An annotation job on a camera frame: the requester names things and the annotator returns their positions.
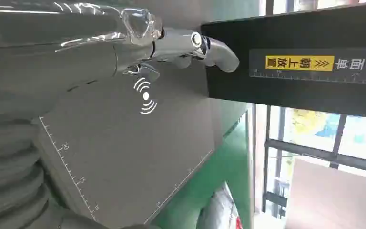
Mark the ribbed grey left arm sleeve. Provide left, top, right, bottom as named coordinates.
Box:
left=0, top=115, right=108, bottom=229

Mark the dark window frame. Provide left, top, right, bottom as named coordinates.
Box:
left=261, top=104, right=366, bottom=219

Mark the grey measuring board with ruler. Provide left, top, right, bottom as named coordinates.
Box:
left=33, top=62, right=250, bottom=229

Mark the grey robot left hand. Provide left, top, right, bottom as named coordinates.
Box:
left=0, top=0, right=241, bottom=121

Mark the yellow arrow sticker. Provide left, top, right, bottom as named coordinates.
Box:
left=265, top=55, right=336, bottom=72

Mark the black panel with ruler strip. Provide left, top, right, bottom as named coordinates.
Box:
left=200, top=1, right=366, bottom=119

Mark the white plastic parcel bag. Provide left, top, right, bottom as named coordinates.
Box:
left=196, top=181, right=244, bottom=229

